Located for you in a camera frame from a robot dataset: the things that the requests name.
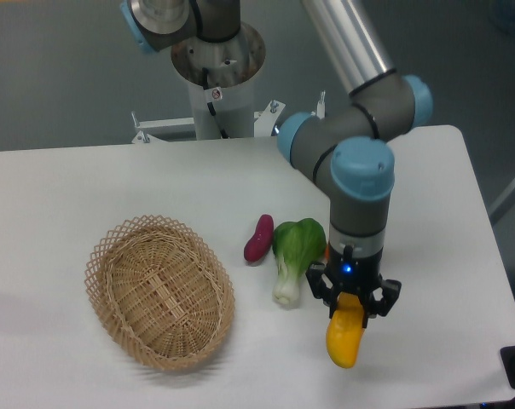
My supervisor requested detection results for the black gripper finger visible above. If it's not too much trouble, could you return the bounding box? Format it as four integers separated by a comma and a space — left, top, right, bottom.
305, 262, 344, 319
359, 277, 402, 328

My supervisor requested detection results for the black cable on pedestal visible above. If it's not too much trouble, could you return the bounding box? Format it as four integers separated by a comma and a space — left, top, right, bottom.
201, 67, 229, 140

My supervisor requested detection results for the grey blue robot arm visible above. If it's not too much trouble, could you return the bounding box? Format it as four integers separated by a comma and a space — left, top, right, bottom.
120, 1, 433, 328

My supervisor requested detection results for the white metal base frame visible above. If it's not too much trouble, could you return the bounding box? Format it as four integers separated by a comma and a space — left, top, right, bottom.
130, 90, 329, 145

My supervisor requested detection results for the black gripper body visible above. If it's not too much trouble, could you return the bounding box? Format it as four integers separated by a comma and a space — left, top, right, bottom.
327, 244, 383, 302

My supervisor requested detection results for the green bok choy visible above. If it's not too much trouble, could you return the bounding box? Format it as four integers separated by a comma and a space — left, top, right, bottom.
272, 218, 327, 306

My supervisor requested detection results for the yellow mango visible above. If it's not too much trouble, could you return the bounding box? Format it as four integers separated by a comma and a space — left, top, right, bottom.
326, 292, 365, 369

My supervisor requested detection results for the purple sweet potato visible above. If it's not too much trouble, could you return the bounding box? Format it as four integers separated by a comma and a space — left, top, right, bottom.
243, 214, 275, 263

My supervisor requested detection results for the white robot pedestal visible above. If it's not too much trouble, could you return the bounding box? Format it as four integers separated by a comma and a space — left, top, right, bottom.
171, 22, 266, 140

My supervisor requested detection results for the woven wicker basket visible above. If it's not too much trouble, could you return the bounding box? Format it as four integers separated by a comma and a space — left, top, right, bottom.
84, 216, 235, 371

